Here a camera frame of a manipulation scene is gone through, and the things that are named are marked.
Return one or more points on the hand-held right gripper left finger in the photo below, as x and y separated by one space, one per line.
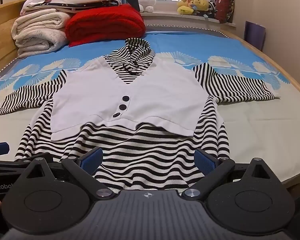
91 160

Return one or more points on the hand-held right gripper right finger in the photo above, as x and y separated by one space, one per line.
205 163

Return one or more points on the striped hooded top white vest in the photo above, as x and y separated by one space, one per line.
150 97

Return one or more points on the blue cream patterned bed sheet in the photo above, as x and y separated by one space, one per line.
252 130

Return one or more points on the folded cream blanket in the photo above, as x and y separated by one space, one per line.
37 35

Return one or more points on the folded red blanket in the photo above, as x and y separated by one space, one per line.
105 27

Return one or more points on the purple board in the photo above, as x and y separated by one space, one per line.
255 36

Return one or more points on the black white striped plush toy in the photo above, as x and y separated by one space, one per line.
211 9

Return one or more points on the dark red cushion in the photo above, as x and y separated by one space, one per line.
225 6

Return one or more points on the yellow plush toy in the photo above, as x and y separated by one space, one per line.
185 5
202 3

